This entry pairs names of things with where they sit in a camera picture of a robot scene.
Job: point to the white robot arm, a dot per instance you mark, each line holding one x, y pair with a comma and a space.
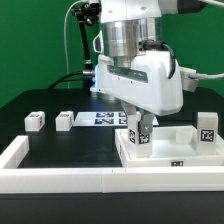
130, 28

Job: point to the white U-shaped obstacle fence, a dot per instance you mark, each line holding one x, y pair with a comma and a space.
14, 180

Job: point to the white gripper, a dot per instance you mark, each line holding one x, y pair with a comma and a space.
146, 84

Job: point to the white square table top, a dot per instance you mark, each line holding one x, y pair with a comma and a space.
171, 146

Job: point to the white sheet with tags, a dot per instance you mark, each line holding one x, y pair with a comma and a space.
112, 118

